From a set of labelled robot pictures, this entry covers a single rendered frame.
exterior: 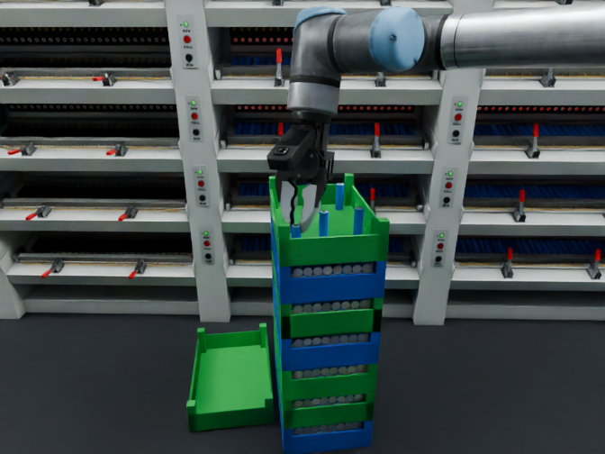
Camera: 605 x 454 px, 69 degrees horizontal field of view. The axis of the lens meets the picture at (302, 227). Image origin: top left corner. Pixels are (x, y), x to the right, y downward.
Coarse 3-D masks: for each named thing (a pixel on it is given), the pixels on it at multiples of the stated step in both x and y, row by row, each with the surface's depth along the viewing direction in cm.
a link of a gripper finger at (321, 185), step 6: (324, 168) 76; (318, 174) 77; (324, 174) 77; (312, 180) 77; (318, 180) 77; (324, 180) 76; (318, 186) 77; (324, 186) 77; (318, 192) 77; (324, 192) 78; (318, 198) 77; (318, 204) 79
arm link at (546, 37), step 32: (448, 32) 71; (480, 32) 68; (512, 32) 65; (544, 32) 63; (576, 32) 60; (416, 64) 74; (448, 64) 74; (480, 64) 71; (512, 64) 68; (544, 64) 66; (576, 64) 63
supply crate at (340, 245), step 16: (352, 176) 104; (272, 192) 101; (352, 192) 105; (272, 208) 95; (352, 208) 105; (368, 208) 91; (288, 224) 77; (336, 224) 96; (352, 224) 96; (368, 224) 92; (384, 224) 79; (288, 240) 78; (304, 240) 78; (320, 240) 78; (336, 240) 79; (352, 240) 79; (368, 240) 79; (384, 240) 80; (288, 256) 79; (304, 256) 79; (320, 256) 80; (336, 256) 80; (352, 256) 80; (368, 256) 81; (384, 256) 81
